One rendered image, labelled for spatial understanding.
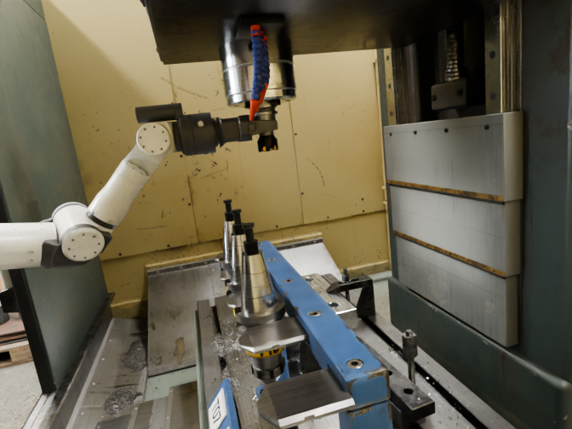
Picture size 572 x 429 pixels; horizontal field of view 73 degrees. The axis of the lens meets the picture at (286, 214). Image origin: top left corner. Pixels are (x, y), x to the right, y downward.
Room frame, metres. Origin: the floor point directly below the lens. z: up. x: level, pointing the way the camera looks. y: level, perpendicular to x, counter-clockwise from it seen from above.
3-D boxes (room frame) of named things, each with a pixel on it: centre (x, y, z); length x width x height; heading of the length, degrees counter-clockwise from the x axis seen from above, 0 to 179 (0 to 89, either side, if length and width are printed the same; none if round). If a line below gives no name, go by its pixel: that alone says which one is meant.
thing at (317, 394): (0.28, 0.01, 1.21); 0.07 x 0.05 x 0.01; 103
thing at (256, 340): (0.39, 0.03, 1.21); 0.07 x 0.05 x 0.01; 103
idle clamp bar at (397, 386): (0.68, -0.15, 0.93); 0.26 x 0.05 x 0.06; 18
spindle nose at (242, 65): (0.90, 0.02, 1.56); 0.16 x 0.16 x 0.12
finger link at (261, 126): (0.86, 0.02, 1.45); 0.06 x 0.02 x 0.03; 100
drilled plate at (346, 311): (0.99, 0.00, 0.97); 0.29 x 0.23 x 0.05; 13
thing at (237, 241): (0.55, 0.07, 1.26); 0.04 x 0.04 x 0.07
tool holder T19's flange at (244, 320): (0.44, 0.05, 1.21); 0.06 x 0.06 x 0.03
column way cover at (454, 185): (1.00, -0.41, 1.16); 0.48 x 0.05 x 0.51; 13
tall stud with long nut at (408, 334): (0.68, -0.21, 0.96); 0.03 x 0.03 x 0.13
